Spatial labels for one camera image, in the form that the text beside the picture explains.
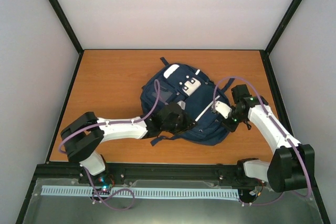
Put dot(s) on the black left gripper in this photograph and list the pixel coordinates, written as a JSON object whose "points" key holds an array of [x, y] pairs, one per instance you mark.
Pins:
{"points": [[187, 120]]}

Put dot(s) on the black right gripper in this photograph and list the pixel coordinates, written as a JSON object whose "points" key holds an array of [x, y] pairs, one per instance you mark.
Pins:
{"points": [[232, 127]]}

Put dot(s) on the navy blue student backpack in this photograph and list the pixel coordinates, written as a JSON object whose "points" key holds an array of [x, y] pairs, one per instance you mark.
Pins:
{"points": [[179, 82]]}

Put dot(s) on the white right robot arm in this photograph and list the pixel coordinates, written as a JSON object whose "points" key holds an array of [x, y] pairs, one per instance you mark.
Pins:
{"points": [[292, 162]]}

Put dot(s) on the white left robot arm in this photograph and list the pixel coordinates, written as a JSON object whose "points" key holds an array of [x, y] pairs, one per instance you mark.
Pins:
{"points": [[82, 137]]}

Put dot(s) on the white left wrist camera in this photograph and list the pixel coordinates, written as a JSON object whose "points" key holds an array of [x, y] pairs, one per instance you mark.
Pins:
{"points": [[182, 104]]}

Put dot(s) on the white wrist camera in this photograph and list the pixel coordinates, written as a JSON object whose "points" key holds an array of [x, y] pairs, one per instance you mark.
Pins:
{"points": [[222, 108], [182, 104]]}

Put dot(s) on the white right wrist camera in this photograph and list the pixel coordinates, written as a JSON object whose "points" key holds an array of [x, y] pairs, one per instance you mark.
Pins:
{"points": [[222, 108]]}

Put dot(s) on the light blue slotted cable duct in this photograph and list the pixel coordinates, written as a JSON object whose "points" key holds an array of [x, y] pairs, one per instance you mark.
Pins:
{"points": [[142, 193]]}

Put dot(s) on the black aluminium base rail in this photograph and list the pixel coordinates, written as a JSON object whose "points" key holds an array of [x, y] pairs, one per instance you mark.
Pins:
{"points": [[227, 175]]}

